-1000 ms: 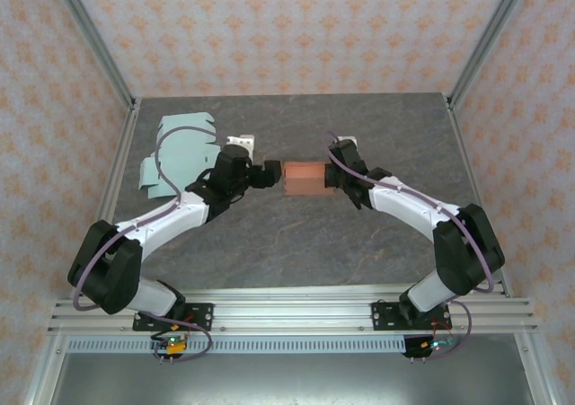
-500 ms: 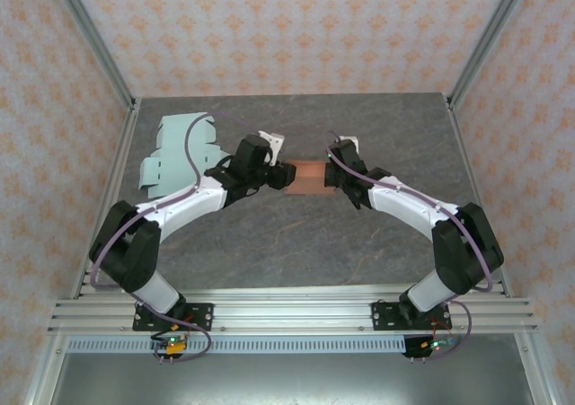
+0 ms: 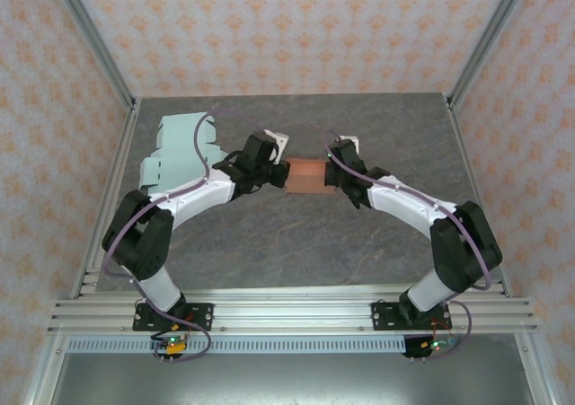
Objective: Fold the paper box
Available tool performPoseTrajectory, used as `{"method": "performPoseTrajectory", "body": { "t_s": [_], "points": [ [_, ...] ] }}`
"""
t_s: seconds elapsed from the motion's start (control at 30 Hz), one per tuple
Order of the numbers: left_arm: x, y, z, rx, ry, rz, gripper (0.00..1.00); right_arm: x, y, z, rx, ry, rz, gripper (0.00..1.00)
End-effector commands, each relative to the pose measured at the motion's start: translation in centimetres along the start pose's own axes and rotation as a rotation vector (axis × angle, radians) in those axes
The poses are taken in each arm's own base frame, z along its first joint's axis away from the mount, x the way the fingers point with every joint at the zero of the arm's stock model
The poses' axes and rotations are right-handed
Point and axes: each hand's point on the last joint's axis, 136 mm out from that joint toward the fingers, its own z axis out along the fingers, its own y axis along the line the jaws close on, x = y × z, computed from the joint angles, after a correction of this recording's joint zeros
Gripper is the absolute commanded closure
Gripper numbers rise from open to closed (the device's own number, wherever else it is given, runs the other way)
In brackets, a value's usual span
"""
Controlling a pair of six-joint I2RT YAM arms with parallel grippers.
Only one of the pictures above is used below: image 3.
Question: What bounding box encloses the aluminium mounting rail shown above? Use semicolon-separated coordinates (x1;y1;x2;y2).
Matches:
47;287;539;334

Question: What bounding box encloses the aluminium frame post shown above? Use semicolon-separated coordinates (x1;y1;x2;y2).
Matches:
47;0;138;112
447;0;535;112

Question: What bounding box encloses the grey metal sheet panel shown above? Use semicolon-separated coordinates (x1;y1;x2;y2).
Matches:
49;353;535;405

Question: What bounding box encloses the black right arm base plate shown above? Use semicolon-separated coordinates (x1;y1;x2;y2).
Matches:
371;301;450;332

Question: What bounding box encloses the aluminium frame bar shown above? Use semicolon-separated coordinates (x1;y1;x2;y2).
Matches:
24;332;68;405
514;332;556;405

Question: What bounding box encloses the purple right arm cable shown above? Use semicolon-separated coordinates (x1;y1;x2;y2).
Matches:
323;129;493;361

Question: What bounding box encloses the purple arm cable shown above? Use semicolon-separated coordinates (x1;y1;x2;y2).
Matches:
102;110;270;364
323;129;493;361

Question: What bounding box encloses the pink paper box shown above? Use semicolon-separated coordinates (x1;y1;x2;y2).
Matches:
286;156;337;196

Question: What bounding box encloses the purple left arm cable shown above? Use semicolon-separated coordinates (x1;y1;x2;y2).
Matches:
102;110;270;364

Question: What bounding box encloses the light blue paper box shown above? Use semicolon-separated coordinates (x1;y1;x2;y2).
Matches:
139;114;226;195

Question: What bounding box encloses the aluminium table side rail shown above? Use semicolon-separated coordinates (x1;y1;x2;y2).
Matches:
71;98;143;298
444;93;513;299

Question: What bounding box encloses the slotted grey cable duct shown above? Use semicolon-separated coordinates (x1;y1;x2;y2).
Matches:
66;336;408;355

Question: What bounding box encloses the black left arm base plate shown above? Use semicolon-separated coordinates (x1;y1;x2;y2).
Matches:
132;303;215;332

